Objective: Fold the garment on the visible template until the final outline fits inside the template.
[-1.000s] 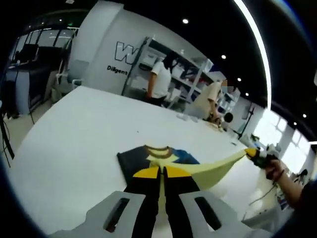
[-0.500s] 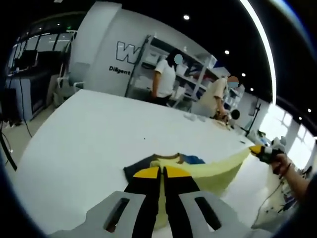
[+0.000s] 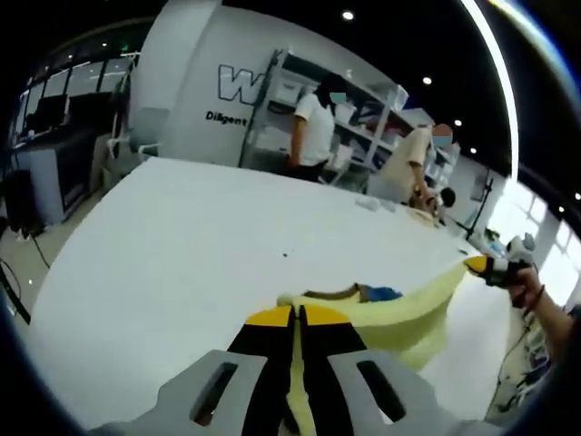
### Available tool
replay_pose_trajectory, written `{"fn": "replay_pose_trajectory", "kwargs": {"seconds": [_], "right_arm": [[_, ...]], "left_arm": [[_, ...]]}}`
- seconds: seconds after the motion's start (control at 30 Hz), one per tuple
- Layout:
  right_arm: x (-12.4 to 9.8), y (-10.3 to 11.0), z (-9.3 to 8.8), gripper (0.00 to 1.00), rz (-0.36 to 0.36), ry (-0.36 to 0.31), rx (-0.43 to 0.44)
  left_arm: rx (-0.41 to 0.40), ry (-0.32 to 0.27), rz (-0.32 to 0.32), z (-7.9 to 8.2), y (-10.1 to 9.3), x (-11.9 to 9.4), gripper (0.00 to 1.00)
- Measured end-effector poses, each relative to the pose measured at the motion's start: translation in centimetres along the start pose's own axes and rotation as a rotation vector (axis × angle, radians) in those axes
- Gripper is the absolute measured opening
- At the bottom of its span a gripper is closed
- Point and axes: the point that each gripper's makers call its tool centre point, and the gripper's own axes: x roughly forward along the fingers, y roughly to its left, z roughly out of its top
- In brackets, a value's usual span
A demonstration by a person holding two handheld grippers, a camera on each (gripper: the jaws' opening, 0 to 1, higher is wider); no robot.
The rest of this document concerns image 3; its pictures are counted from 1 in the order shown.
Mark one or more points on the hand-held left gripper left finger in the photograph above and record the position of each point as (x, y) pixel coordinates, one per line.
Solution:
(263, 354)

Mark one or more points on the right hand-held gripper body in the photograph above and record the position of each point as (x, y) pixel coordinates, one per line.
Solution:
(519, 252)

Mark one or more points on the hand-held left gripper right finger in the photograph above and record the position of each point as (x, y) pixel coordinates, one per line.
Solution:
(331, 354)

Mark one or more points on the yellow blue grey garment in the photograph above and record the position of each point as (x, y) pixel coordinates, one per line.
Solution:
(408, 313)

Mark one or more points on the person's right hand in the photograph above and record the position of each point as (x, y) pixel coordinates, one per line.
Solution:
(526, 290)

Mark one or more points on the black tripod stand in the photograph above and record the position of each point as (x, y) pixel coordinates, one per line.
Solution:
(482, 204)

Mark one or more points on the small white crumpled object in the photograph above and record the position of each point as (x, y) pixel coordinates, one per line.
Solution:
(367, 203)
(388, 205)

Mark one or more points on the white ceiling light strip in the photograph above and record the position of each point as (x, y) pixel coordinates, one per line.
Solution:
(504, 91)

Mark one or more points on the white storage shelving unit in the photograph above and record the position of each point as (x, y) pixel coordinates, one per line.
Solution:
(363, 122)

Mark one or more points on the grey counter cabinet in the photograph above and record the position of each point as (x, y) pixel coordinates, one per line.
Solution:
(59, 177)

